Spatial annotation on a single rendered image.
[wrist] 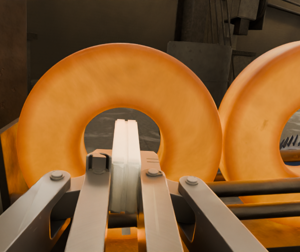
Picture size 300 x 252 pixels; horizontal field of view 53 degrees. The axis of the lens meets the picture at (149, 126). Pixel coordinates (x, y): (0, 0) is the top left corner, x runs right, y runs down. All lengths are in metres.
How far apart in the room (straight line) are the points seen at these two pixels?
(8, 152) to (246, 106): 0.17
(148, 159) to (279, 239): 0.15
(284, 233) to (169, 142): 0.13
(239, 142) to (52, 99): 0.14
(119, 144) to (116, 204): 0.03
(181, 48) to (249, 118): 2.40
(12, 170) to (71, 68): 0.08
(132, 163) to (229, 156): 0.11
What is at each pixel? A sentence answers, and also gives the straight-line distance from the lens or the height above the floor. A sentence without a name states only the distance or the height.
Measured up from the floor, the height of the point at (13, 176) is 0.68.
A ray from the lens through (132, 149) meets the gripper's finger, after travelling 0.17.
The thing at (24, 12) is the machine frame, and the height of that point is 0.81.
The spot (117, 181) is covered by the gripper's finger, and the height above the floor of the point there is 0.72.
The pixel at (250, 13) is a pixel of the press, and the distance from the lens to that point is 8.07.
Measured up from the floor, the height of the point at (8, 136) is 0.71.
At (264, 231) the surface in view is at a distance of 0.29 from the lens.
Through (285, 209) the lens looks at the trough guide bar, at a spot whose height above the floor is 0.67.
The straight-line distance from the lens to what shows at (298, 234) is 0.29.
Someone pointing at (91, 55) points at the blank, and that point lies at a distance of 0.22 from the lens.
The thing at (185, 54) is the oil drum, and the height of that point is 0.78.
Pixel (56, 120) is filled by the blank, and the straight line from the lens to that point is 0.23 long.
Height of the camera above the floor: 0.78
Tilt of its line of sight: 14 degrees down
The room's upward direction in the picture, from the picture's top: 5 degrees clockwise
